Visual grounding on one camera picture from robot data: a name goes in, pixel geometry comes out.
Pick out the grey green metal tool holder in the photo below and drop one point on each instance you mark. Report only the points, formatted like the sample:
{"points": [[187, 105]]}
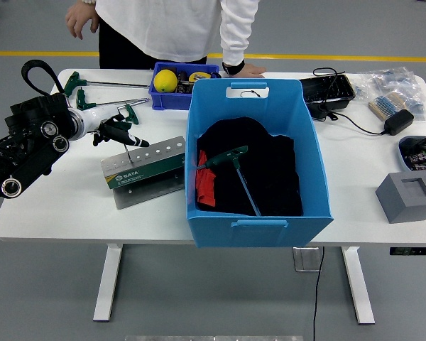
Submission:
{"points": [[145, 174]]}

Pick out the small dark blue bin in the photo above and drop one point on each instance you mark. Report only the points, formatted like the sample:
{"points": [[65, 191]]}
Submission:
{"points": [[170, 101]]}

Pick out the pile of electronic parts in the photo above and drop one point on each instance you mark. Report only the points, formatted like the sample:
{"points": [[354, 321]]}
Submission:
{"points": [[422, 156]]}

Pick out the person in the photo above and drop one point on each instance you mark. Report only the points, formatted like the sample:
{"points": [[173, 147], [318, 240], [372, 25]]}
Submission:
{"points": [[163, 28]]}

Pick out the black plastic tray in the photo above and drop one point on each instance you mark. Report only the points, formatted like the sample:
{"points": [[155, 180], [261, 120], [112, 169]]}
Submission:
{"points": [[330, 89]]}

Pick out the large blue plastic box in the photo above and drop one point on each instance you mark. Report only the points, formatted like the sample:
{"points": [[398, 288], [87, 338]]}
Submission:
{"points": [[259, 234]]}

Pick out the taped resistor strip bundle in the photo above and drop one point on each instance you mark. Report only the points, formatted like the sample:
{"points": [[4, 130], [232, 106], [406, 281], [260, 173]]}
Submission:
{"points": [[385, 104]]}

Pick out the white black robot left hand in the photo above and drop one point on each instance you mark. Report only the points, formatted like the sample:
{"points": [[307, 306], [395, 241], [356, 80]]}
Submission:
{"points": [[99, 117]]}

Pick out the white table leg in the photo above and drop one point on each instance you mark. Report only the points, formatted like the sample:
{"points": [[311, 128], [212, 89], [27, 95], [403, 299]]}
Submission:
{"points": [[108, 284], [358, 284]]}

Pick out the person's left forearm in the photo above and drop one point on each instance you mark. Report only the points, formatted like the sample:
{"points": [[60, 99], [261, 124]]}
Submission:
{"points": [[234, 42]]}

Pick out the clear plastic parts bags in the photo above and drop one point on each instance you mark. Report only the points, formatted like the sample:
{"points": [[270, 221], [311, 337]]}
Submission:
{"points": [[397, 80]]}

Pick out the yellow ball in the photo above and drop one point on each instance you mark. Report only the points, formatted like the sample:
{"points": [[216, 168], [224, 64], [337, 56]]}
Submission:
{"points": [[165, 81]]}

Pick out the red cloth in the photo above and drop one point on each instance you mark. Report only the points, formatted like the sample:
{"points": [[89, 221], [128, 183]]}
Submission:
{"points": [[206, 184]]}

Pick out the dark brown cylindrical part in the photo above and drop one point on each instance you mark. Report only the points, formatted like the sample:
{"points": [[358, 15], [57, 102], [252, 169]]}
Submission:
{"points": [[184, 83]]}

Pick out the metal floor plate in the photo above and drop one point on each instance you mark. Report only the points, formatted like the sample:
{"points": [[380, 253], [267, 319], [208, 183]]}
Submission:
{"points": [[305, 259]]}

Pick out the yellow tape measure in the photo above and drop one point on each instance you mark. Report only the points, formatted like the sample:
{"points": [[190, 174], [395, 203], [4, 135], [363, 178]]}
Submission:
{"points": [[200, 76]]}

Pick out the black plug block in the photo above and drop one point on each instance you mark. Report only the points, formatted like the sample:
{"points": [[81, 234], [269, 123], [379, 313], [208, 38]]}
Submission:
{"points": [[321, 113]]}

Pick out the grey blue bowl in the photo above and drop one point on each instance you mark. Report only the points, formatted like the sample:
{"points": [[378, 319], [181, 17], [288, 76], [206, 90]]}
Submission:
{"points": [[402, 156]]}

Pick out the grey foam block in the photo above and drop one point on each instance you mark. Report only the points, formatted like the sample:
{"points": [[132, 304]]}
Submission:
{"points": [[404, 204]]}

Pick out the black table control panel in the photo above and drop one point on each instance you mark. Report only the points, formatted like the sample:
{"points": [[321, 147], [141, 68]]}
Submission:
{"points": [[412, 251]]}

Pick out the black cloth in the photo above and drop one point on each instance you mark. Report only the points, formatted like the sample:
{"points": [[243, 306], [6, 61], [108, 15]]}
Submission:
{"points": [[270, 170]]}

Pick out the black power adapter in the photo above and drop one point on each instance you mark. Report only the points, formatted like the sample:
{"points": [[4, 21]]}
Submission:
{"points": [[398, 122]]}

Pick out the black wristwatch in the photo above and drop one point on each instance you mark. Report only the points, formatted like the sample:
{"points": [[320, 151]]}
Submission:
{"points": [[234, 68]]}

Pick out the person's left hand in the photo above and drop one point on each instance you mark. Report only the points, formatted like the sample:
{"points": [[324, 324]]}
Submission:
{"points": [[250, 70]]}

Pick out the person's right hand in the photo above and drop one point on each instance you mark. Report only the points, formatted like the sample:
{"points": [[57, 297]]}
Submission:
{"points": [[81, 19]]}

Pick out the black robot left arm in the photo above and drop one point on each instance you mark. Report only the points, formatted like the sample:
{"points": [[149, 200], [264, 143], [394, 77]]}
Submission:
{"points": [[28, 120]]}

